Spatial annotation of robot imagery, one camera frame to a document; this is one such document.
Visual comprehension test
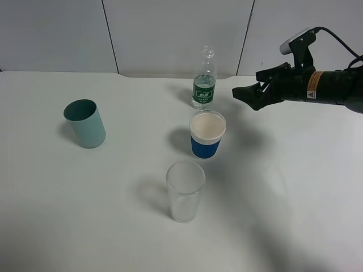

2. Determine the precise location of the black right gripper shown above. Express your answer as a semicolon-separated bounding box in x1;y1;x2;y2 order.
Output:
232;62;315;111

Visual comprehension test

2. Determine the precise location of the clear bottle green label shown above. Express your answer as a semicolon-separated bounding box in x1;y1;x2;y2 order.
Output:
192;46;217;110

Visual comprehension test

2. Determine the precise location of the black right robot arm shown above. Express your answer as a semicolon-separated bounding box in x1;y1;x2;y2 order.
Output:
232;62;362;113

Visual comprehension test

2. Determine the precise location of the white cup blue sleeve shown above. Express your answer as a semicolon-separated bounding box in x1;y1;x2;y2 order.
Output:
189;110;226;159

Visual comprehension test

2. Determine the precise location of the teal plastic cup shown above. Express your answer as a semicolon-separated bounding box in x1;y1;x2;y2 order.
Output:
64;99;106;148

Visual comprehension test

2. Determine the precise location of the clear drinking glass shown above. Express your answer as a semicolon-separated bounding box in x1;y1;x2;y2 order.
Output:
166;161;206;223

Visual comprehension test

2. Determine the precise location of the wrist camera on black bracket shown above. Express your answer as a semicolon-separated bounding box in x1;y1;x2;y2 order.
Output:
280;28;316;74

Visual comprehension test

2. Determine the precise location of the black camera cable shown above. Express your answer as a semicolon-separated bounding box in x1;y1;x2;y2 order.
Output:
314;26;363;71

